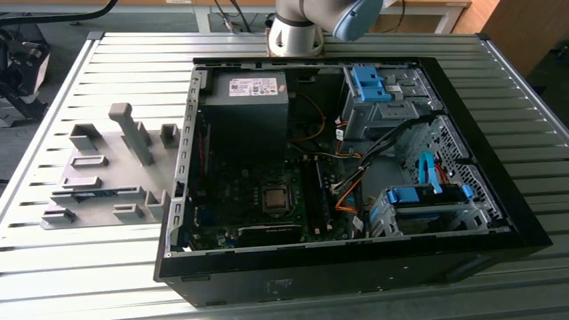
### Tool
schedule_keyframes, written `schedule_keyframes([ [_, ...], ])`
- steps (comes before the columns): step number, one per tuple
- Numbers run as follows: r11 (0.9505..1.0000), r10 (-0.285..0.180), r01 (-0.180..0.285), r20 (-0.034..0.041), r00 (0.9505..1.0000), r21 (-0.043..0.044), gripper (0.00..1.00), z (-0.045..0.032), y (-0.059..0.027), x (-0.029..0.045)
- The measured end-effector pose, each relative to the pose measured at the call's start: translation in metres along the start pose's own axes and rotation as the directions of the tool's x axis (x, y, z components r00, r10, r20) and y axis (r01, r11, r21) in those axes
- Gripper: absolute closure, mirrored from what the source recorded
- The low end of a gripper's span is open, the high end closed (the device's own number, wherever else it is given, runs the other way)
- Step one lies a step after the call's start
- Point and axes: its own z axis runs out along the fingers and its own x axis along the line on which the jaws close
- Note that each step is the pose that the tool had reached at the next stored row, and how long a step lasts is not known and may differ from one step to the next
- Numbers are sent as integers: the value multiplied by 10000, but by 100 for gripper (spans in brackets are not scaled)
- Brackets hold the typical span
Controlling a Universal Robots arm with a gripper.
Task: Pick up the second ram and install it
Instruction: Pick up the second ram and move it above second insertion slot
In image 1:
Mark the blue RAM stick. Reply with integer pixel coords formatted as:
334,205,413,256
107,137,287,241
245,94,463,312
70,188,137,198

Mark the black RAM slot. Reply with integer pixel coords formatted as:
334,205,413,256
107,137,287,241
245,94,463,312
298,155,322,236

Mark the grey parts rack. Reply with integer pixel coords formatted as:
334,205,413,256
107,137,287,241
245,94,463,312
38,102,181,231

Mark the white framed desk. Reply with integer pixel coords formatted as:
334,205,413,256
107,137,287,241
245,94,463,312
190,0,473,34

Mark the grey power supply white label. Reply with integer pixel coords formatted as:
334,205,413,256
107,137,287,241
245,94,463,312
197,70,290,157

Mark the green motherboard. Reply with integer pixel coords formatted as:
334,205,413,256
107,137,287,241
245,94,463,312
185,155,357,249

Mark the CPU socket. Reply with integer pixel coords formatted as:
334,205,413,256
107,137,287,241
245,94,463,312
259,181,294,217

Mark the black graphics card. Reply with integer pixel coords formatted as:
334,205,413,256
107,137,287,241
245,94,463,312
233,223,303,247

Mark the blue disk carrier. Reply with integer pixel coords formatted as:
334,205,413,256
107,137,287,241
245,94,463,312
350,66,394,103

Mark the grey metal disk bay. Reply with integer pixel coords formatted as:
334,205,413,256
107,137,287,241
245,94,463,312
341,65,445,143
366,196,497,238

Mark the black disk in blue carrier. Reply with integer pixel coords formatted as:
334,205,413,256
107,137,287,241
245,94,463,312
383,184,473,206

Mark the black open PC case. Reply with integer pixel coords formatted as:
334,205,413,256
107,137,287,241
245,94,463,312
153,56,554,309

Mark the brown wooden cabinet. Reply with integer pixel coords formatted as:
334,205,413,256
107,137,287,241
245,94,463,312
453,0,569,78

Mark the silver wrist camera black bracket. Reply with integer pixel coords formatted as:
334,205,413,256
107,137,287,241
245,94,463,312
19,39,50,99

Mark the black camera cable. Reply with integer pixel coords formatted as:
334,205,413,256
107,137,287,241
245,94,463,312
0,0,119,25

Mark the yellow wire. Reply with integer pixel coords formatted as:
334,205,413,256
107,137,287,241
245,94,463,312
287,92,329,143

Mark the orange wire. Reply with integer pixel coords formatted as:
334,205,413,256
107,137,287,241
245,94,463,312
335,181,363,213

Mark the black wire bundle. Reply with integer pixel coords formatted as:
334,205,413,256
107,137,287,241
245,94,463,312
330,113,434,196

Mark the light blue flat wire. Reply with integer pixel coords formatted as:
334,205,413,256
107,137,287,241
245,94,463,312
418,151,445,194

